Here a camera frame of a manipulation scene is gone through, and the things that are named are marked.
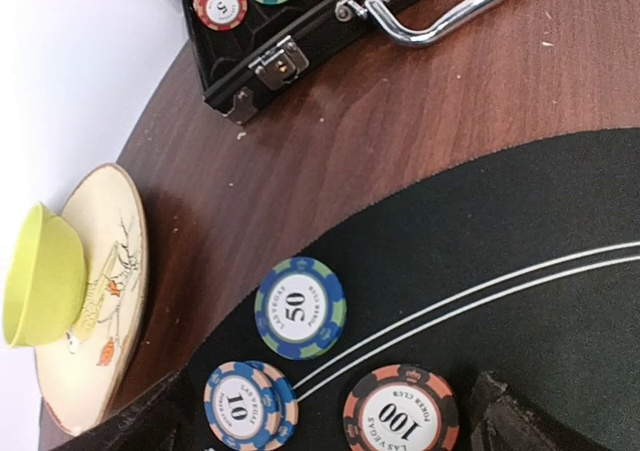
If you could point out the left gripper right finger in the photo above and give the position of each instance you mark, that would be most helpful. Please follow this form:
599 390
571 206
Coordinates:
550 416

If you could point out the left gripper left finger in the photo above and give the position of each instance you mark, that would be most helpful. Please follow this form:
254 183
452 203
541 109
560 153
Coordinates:
159 419

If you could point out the blue ten chip top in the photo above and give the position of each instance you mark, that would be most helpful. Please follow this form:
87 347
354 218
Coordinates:
250 406

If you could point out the black hundred chip top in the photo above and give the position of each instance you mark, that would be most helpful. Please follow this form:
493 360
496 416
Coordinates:
401 407

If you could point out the blue fifty chip top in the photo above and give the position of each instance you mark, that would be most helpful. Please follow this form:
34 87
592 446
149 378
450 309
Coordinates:
300 308

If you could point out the beige bird plate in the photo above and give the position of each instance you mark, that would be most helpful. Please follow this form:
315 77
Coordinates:
80 373

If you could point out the green plastic bowl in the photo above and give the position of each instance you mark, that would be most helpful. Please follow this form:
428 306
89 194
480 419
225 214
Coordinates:
46 283

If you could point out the black poker chip case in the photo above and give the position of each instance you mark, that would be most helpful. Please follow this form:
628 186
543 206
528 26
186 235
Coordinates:
244 69

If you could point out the red five chip row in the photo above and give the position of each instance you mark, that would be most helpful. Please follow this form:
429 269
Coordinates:
221 15

